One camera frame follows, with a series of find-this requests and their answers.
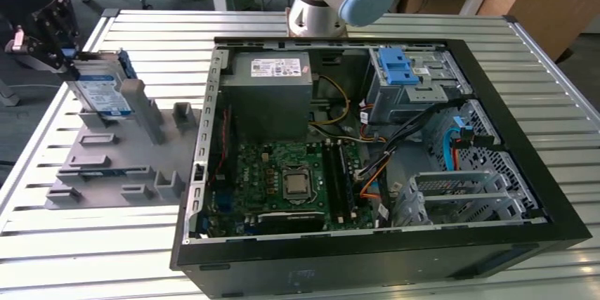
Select grey parts rack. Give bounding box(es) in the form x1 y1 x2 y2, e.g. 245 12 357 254
45 79 203 209

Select black RAM slot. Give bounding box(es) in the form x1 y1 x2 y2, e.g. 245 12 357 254
322 140 346 223

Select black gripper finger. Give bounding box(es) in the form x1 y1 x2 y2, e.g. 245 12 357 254
30 0 82 82

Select RAM stick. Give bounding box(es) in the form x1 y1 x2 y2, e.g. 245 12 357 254
79 169 127 177
338 143 359 219

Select CPU socket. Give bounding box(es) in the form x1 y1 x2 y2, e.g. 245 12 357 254
279 164 321 207

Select orange board wires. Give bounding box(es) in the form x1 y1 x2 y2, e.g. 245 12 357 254
361 169 391 199

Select green motherboard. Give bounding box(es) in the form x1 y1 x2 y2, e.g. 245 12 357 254
234 140 377 236

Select wooden cabinet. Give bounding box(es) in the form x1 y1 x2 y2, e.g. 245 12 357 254
478 0 600 64

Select blue data wire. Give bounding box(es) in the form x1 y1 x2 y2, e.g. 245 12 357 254
443 115 475 174

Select grey power supply unit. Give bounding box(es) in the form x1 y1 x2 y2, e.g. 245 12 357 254
221 50 315 143

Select black cable bundle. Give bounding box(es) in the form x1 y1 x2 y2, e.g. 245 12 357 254
361 96 475 181

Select silver CPU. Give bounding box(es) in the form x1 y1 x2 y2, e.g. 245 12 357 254
283 170 314 198

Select black open PC case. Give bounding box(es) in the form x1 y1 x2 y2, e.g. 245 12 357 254
170 36 593 297

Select yellow power wires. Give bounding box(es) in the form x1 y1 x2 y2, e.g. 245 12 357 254
309 74 353 126

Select metal disk bay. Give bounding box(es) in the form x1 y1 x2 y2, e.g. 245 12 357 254
394 169 541 228

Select black graphics card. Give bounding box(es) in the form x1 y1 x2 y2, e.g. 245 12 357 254
255 210 326 235

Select grey metal foot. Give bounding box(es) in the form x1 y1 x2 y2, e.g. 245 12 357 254
0 78 21 107

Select hard disk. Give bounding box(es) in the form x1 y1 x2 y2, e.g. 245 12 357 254
59 48 141 119

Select blue drive cage latch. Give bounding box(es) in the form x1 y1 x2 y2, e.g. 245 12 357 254
378 48 422 86

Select metal optical drive cage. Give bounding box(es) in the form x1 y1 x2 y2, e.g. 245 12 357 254
366 46 473 125

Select disk power wire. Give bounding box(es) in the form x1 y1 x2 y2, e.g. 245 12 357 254
457 127 507 150

